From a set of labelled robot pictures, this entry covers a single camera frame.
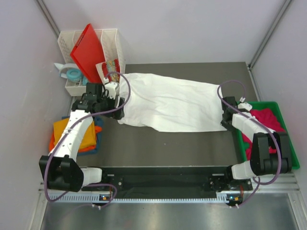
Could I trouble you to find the white t shirt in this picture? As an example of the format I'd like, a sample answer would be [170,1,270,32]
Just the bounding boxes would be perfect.
[119,73,225,132]

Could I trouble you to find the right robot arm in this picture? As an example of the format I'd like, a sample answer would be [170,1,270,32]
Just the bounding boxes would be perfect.
[221,96,292,190]

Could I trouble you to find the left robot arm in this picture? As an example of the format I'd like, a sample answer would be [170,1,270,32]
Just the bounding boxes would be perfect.
[39,81,125,192]

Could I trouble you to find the red patterned booklet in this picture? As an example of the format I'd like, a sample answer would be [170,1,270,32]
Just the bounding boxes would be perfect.
[95,59,120,84]

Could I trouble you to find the pink t shirt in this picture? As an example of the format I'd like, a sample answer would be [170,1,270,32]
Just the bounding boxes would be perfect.
[241,108,286,160]

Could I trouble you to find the green plastic bin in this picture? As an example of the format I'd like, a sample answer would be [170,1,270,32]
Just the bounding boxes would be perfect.
[234,101,301,170]

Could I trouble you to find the light blue headphones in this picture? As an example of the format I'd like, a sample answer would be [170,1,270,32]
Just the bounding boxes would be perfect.
[54,63,89,86]

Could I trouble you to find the red plastic folder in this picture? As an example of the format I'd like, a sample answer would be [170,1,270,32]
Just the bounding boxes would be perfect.
[70,23,105,83]

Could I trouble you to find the white file organizer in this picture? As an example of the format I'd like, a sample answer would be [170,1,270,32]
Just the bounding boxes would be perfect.
[58,29,126,96]

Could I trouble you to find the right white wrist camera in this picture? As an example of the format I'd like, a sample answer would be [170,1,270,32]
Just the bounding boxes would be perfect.
[238,97,252,112]

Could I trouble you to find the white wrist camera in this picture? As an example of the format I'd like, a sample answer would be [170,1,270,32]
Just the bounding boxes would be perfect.
[105,81,119,100]
[238,97,252,112]

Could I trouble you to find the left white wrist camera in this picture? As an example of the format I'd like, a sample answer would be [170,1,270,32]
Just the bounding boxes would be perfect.
[105,81,119,100]

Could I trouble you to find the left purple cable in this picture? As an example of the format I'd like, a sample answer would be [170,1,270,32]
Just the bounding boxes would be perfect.
[45,71,131,202]

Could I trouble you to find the purple cable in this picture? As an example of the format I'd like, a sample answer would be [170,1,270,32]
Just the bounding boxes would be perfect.
[45,71,131,202]
[216,80,282,185]

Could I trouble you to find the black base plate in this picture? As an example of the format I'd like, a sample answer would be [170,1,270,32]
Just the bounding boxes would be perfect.
[81,166,254,192]

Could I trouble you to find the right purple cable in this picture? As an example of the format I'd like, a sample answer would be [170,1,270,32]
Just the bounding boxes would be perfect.
[216,80,282,185]

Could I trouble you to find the white cable duct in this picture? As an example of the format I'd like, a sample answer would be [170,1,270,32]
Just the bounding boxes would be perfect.
[57,193,242,205]

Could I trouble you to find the aluminium frame rail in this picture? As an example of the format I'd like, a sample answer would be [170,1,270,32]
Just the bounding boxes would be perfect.
[247,0,293,71]

